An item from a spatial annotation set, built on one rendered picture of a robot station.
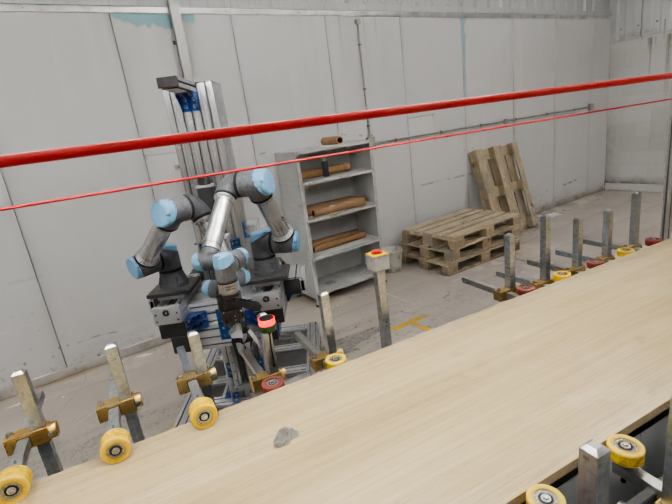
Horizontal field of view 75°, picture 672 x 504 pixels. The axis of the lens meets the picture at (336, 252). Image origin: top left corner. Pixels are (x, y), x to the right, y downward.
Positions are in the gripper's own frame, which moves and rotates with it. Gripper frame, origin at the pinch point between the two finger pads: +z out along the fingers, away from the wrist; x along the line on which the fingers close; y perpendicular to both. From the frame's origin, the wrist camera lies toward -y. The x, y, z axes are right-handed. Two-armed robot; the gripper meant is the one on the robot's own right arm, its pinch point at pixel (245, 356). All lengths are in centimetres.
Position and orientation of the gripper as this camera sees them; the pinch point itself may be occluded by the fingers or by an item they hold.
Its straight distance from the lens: 202.1
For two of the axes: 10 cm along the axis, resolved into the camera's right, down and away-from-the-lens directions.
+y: -4.5, -2.2, 8.6
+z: 1.1, 9.5, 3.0
